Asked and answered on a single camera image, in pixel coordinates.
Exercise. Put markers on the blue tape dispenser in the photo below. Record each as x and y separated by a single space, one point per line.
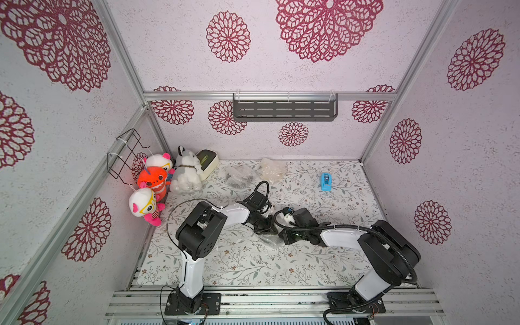
326 182

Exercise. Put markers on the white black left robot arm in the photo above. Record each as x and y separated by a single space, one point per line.
198 234

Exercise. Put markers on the white pink plush toy top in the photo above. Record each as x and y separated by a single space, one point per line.
159 160

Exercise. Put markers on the orange red plush toy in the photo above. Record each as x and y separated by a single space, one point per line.
154 178

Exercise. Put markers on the grey wall shelf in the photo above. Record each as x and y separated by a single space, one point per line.
269 110

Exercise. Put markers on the white plush with yellow glasses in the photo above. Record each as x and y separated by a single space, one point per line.
143 203

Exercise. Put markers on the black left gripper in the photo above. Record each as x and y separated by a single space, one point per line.
270 229

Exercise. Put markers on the floral table mat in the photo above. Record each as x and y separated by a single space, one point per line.
241 259

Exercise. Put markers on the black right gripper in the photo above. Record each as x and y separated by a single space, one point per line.
287 234

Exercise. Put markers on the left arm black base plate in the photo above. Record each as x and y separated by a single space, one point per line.
203 304

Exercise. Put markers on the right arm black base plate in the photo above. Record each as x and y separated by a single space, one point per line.
353 302

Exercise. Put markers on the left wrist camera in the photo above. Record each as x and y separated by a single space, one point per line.
257 201

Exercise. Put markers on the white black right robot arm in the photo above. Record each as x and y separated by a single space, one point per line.
391 256

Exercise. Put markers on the grey white husky plush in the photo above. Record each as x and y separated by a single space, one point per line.
187 172

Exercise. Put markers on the black wire basket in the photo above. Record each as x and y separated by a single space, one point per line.
119 163

